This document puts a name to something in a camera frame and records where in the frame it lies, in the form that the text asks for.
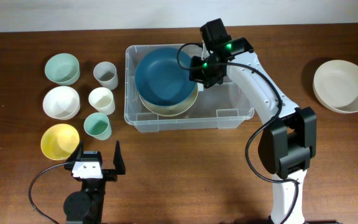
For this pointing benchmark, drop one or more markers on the white bowl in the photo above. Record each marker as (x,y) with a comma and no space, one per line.
(62,102)

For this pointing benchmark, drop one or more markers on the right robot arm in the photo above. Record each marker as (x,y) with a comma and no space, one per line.
(281,150)

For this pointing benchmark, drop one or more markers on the cream plate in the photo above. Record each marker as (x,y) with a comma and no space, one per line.
(175,110)

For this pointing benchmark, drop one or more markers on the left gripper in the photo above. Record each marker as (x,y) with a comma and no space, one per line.
(111,174)

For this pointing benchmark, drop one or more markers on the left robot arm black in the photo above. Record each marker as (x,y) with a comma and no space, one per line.
(86,205)

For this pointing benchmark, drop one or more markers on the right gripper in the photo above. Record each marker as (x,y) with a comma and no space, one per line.
(196,76)

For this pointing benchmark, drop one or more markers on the clear plastic storage container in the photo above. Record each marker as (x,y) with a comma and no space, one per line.
(222,106)

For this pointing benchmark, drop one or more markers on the mint green bowl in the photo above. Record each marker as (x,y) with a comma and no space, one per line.
(62,69)

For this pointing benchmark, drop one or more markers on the grey cup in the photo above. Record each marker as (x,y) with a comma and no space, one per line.
(106,74)

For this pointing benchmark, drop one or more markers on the beige plate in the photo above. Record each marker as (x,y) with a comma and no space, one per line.
(335,85)

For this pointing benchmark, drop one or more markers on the yellow bowl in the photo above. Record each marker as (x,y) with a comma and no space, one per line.
(59,142)

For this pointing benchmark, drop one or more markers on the cream cup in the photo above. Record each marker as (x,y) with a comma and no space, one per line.
(102,99)

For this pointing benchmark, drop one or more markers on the mint green cup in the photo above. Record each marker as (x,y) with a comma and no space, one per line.
(98,126)

